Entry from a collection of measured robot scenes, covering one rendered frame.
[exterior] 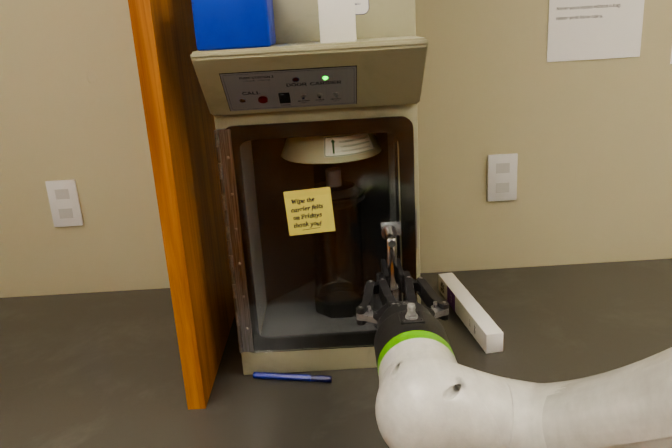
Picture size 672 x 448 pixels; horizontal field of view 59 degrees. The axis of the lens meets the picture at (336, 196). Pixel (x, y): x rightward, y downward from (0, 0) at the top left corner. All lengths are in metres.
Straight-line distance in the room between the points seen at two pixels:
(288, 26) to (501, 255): 0.85
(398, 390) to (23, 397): 0.77
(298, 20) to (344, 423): 0.62
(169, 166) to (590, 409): 0.63
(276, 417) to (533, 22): 0.98
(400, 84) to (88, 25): 0.80
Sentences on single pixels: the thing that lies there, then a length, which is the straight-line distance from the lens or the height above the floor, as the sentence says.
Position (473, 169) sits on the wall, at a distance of 1.45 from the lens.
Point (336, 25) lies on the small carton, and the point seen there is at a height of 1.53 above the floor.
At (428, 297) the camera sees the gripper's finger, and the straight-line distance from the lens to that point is 0.88.
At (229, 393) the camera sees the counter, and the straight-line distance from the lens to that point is 1.09.
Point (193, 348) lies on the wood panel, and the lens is 1.01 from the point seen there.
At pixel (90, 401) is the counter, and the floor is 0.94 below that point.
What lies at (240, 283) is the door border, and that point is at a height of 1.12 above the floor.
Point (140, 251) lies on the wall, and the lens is 1.54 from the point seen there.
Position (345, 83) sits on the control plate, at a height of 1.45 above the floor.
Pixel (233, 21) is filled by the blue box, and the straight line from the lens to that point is 0.84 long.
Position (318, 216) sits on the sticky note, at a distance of 0.97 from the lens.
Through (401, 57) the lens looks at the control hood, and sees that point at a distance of 0.84.
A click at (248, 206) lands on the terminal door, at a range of 0.98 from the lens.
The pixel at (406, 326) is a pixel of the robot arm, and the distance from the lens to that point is 0.72.
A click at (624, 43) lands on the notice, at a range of 1.52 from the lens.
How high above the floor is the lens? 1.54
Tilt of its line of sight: 16 degrees down
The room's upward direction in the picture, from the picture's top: 3 degrees counter-clockwise
